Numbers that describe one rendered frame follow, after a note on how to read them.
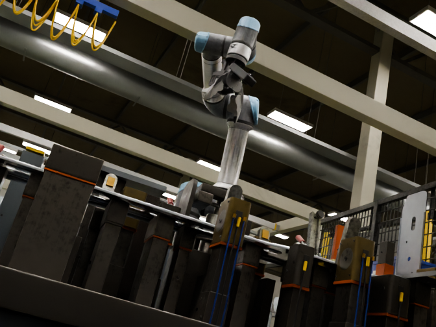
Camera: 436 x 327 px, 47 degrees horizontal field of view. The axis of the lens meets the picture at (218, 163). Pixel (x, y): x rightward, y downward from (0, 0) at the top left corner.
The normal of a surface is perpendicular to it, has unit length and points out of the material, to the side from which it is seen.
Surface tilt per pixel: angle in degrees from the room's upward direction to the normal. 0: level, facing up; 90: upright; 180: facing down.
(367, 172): 90
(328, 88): 90
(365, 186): 90
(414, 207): 90
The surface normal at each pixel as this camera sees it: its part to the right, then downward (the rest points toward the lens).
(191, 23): 0.41, -0.25
